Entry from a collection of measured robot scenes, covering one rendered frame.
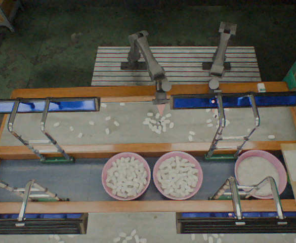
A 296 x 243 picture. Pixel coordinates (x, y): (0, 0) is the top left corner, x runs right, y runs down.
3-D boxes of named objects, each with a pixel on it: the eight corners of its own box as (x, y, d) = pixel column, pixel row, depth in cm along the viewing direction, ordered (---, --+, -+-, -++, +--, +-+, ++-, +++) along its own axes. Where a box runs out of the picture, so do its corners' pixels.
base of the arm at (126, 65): (146, 62, 179) (147, 55, 183) (118, 62, 180) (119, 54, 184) (147, 70, 186) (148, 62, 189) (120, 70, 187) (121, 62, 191)
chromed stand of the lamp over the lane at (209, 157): (200, 132, 159) (213, 90, 120) (233, 131, 158) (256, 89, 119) (203, 161, 150) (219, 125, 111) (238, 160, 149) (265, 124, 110)
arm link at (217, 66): (222, 77, 149) (238, 23, 139) (207, 74, 150) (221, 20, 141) (222, 75, 160) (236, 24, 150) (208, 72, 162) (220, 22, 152)
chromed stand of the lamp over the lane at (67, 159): (48, 135, 163) (12, 95, 124) (79, 134, 162) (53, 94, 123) (42, 163, 154) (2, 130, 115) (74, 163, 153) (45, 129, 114)
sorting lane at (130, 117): (11, 107, 170) (10, 105, 168) (288, 99, 162) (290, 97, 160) (-1, 148, 155) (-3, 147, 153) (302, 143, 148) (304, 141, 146)
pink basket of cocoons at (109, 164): (107, 158, 153) (103, 152, 145) (151, 157, 152) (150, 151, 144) (102, 203, 140) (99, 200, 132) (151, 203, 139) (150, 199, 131)
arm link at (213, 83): (220, 90, 144) (226, 69, 141) (205, 87, 145) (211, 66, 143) (219, 89, 155) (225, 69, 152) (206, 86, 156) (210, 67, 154)
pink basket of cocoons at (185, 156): (146, 166, 150) (145, 161, 141) (187, 151, 153) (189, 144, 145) (164, 210, 137) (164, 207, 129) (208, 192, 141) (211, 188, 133)
